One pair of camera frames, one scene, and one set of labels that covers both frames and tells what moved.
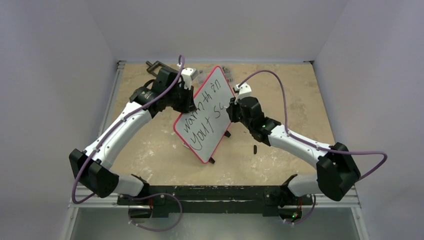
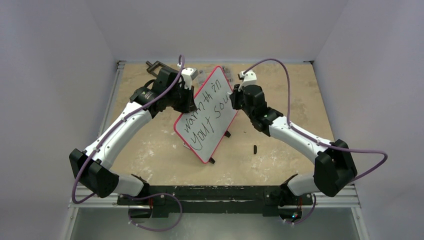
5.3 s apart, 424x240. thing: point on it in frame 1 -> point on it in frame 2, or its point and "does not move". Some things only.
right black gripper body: [232, 112] -> [236, 99]
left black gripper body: [179, 100] does not move
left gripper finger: [192, 105] does not move
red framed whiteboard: [204, 129] does not move
